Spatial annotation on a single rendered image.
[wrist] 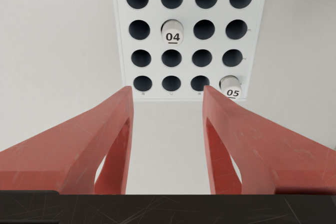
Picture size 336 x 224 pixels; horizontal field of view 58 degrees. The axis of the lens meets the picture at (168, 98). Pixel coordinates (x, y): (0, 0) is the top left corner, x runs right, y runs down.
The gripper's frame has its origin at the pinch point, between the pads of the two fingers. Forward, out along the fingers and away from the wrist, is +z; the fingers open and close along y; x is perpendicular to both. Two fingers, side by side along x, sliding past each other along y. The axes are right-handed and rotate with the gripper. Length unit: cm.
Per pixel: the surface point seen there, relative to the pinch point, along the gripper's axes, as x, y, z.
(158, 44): 0.4, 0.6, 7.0
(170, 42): -0.2, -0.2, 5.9
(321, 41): 2.0, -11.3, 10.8
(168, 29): -1.0, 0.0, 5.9
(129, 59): 1.4, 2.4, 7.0
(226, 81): 2.8, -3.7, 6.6
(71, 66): 4.2, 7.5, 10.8
